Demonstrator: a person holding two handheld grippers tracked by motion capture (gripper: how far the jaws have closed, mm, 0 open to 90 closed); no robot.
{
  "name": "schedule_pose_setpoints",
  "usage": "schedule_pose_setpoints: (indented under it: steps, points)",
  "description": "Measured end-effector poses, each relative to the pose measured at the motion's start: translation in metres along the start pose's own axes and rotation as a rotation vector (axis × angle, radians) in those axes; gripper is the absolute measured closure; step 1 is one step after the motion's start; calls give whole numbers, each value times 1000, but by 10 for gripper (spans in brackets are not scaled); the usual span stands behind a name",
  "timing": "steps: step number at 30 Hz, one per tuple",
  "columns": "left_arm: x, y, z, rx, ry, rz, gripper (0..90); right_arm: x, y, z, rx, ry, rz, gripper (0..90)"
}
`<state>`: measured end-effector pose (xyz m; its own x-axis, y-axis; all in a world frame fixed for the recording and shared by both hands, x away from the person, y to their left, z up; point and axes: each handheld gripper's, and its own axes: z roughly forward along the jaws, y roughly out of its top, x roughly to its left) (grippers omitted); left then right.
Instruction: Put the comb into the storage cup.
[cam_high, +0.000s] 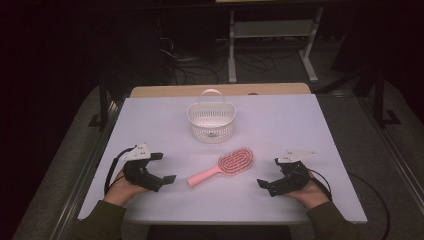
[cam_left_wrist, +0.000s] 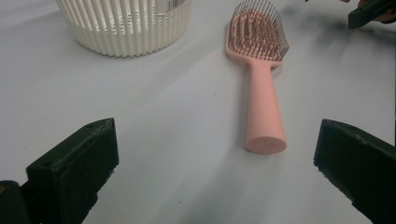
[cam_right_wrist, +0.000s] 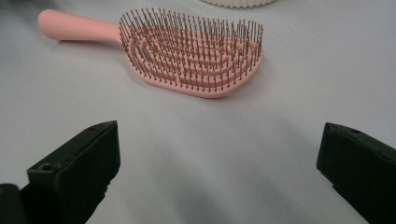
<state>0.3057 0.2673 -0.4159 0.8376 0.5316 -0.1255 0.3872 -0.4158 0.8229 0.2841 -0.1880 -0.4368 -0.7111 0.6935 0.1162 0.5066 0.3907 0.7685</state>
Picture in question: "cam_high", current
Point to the white board table cover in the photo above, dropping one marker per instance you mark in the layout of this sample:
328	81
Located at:
266	126

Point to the pink hairbrush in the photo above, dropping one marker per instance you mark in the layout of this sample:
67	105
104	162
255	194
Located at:
230	163

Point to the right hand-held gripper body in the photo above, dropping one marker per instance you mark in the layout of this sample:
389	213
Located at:
290	178

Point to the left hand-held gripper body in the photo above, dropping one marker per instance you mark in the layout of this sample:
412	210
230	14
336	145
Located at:
140	173

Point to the white metal stand frame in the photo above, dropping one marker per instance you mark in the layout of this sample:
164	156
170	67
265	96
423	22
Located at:
273	28

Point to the black metal stand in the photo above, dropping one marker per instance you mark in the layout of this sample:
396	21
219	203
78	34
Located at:
103	100
380	100

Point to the grey metal rail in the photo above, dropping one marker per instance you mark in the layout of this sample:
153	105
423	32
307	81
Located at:
83	176
396	156

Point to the person's left hand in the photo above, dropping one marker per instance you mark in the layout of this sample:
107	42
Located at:
121	191

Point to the person's right hand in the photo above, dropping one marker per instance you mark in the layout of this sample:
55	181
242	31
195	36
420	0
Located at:
311	195

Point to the light wooden table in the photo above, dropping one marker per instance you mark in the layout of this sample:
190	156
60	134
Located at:
173	90

